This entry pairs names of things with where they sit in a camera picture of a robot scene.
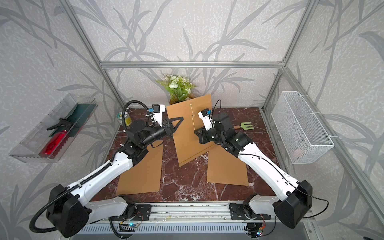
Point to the green garden fork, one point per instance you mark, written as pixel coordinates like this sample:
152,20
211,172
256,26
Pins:
245,126

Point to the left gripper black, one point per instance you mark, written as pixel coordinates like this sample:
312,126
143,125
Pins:
165,129

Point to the clear plastic wall tray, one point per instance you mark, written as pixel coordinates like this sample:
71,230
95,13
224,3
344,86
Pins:
29,148

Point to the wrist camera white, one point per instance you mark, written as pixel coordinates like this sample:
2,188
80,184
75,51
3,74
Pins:
156,113
206,116

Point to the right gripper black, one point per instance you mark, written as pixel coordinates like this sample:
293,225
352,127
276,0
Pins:
201,135

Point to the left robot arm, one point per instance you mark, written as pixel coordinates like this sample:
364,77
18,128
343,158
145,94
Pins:
48,219

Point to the green plant white flowers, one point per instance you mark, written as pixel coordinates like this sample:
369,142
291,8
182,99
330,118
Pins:
177,86

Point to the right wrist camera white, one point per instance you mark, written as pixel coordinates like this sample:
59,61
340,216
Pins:
206,116

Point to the brown file bag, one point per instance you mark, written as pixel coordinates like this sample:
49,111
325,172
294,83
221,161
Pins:
145,177
187,143
224,168

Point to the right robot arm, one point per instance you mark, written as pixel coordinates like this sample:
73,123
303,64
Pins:
270,174

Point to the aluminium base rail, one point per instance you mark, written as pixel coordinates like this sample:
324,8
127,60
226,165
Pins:
189,211

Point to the pink flower pot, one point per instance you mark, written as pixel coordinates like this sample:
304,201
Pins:
175,100

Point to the dark green cloth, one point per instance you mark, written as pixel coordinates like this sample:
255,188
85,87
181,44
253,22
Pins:
74,121

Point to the white wire mesh basket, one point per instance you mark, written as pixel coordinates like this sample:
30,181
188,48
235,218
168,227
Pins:
302,133

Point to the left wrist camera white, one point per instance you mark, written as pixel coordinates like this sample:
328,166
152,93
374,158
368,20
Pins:
156,113

